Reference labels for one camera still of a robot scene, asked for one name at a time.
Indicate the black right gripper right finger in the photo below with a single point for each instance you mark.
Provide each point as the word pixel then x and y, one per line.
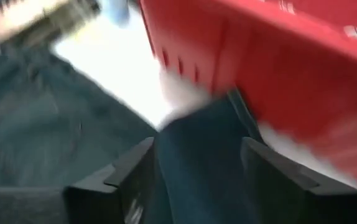
pixel 290 202

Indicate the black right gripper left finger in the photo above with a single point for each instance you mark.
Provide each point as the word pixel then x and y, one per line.
pixel 97 205

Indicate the blue denim jeans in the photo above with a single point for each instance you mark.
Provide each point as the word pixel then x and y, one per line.
pixel 41 124

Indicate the red plastic laundry bin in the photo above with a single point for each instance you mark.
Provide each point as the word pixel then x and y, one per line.
pixel 290 77

